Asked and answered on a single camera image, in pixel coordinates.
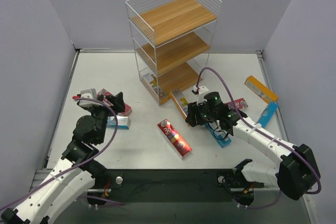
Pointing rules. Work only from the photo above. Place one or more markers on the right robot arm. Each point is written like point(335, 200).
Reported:
point(294, 170)

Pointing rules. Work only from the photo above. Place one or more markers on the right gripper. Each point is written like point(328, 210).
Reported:
point(195, 115)

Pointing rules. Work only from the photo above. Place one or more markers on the red toothpaste box centre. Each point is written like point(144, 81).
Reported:
point(174, 138)

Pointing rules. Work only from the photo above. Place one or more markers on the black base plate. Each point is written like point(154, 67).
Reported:
point(171, 185)

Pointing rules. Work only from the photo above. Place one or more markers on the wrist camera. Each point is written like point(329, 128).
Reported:
point(200, 92)
point(85, 97)

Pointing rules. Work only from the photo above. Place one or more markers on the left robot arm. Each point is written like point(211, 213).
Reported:
point(75, 171)

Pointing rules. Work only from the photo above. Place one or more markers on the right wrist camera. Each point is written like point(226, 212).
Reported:
point(200, 92)

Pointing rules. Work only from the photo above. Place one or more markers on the red toothpaste box left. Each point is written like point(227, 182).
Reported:
point(105, 93)

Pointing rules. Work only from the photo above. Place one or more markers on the light blue toothpaste box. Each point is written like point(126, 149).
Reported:
point(267, 114)

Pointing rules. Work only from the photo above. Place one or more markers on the white wire wooden shelf rack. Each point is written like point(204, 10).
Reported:
point(167, 35)

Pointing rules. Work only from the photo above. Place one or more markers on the red toothpaste box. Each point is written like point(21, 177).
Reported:
point(239, 104)
point(105, 93)
point(174, 138)

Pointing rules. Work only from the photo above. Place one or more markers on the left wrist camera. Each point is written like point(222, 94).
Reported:
point(85, 97)

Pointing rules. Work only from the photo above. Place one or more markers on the silver blue toothpaste box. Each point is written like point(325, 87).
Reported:
point(123, 122)

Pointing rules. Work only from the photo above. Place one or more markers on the red toothpaste box right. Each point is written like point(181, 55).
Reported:
point(239, 104)

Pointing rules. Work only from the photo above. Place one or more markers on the teal toothpaste box with label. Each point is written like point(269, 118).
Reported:
point(221, 137)

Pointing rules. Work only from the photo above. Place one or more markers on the orange toothpaste box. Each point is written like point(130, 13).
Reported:
point(150, 82)
point(180, 102)
point(260, 90)

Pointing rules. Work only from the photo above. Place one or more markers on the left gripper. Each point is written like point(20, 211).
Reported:
point(105, 103)

